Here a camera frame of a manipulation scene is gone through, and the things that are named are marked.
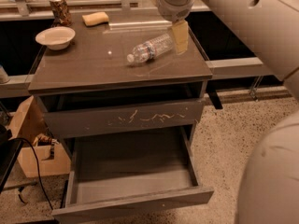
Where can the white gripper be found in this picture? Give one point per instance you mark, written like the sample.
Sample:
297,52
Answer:
173,9

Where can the clear plastic water bottle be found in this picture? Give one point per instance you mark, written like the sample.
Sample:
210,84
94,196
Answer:
151,49

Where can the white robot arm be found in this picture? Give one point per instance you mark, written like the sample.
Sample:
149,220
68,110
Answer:
269,188

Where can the grey drawer cabinet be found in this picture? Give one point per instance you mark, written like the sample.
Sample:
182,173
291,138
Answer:
93,72

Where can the grey top drawer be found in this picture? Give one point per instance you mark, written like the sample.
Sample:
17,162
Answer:
125,118

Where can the open grey middle drawer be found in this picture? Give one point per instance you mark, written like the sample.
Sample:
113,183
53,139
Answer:
122,174

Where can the yellow sponge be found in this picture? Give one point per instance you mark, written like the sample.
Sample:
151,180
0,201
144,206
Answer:
95,18

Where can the patterned drink can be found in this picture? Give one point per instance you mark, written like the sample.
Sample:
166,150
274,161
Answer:
61,12

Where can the white ceramic bowl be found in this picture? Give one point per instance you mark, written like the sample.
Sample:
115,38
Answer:
56,38

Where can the white object at left edge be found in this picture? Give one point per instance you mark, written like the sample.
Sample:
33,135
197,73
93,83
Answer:
4,78

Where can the cardboard box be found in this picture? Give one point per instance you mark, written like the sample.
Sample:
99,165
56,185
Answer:
49,157

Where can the black table edge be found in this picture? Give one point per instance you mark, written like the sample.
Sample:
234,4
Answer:
9,152

